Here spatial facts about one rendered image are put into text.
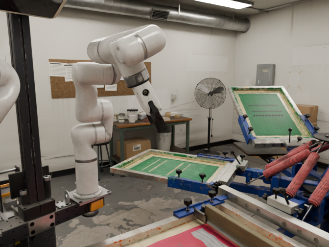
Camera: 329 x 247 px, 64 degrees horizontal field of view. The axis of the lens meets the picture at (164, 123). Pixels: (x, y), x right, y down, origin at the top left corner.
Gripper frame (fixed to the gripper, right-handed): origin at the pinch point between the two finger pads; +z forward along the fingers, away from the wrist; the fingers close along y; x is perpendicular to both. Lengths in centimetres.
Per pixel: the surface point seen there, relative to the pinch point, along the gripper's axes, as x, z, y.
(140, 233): 24, 47, 14
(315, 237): -37, 69, -14
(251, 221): -22, 68, 7
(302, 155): -74, 72, 30
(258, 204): -31, 67, 12
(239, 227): -13, 55, -3
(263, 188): -53, 95, 46
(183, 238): 9, 58, 9
